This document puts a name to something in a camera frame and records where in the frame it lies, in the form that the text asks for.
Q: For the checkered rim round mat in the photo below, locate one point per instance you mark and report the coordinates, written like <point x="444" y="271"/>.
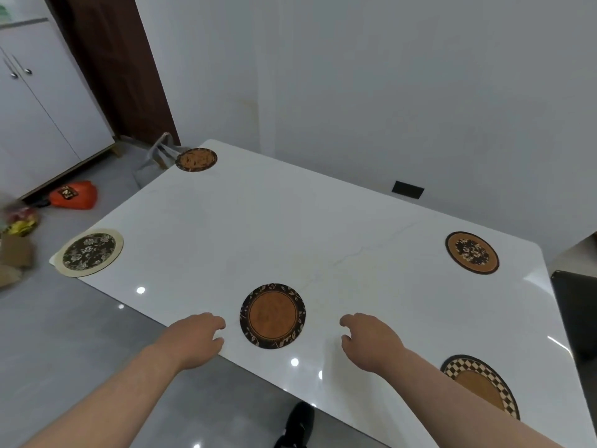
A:
<point x="485" y="384"/>

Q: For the silver plastic bag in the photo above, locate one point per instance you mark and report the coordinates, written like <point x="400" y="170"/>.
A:
<point x="151" y="167"/>

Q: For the open cardboard box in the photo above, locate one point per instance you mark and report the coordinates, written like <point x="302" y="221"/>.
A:
<point x="16" y="256"/>

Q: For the yellow packet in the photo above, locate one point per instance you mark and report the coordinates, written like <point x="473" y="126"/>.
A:
<point x="18" y="227"/>

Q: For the black white sneaker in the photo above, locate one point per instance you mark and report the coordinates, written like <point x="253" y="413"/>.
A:
<point x="296" y="424"/>

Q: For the dark brown door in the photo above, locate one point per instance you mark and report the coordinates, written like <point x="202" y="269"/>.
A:
<point x="116" y="65"/>

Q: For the orange plastic bag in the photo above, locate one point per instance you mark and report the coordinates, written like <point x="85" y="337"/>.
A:
<point x="77" y="195"/>

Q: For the person's left hand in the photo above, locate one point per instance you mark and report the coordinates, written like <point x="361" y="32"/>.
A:
<point x="193" y="340"/>

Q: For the person's right hand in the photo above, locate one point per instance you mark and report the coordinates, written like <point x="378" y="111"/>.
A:
<point x="373" y="345"/>

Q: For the black leaf-rim brown mat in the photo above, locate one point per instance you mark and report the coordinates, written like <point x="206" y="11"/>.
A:
<point x="273" y="315"/>

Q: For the black-brown branch pattern mat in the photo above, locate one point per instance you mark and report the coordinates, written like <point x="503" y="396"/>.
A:
<point x="196" y="159"/>

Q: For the white marble table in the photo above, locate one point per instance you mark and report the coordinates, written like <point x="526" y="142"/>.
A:
<point x="303" y="228"/>

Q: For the cream rim black floral mat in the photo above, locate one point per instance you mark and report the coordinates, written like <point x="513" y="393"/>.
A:
<point x="88" y="252"/>

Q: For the black wall socket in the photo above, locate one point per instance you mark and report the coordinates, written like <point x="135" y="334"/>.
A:
<point x="408" y="189"/>

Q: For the red packet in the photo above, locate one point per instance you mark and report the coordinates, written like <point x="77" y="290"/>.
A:
<point x="22" y="213"/>

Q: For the white cabinet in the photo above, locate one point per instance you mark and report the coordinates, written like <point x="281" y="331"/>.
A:
<point x="42" y="116"/>

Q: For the person's right forearm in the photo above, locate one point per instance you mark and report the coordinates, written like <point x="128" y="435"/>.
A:
<point x="457" y="410"/>

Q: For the person's left forearm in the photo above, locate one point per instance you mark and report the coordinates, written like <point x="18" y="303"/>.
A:
<point x="107" y="401"/>

